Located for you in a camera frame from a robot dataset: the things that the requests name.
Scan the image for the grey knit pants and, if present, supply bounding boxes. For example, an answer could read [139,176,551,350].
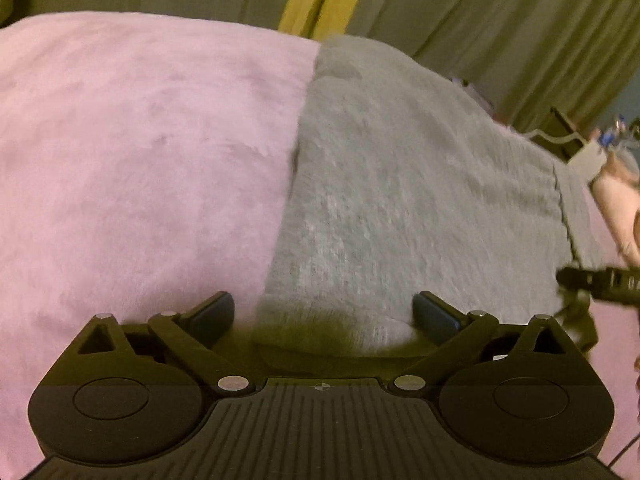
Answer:
[254,36,603,358]

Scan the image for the pink plush toy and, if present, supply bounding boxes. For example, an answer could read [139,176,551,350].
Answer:
[590,152,639,269]

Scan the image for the pink fleece blanket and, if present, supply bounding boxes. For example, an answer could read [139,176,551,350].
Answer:
[1,12,620,479]

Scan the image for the red and white object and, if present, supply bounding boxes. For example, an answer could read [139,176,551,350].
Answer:
[449,77,496,117]

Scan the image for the grey-green curtain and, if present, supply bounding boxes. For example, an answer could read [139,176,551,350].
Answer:
[1,0,639,127]

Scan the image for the white charging cable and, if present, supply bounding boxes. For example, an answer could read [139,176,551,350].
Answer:
[522,127,582,146]

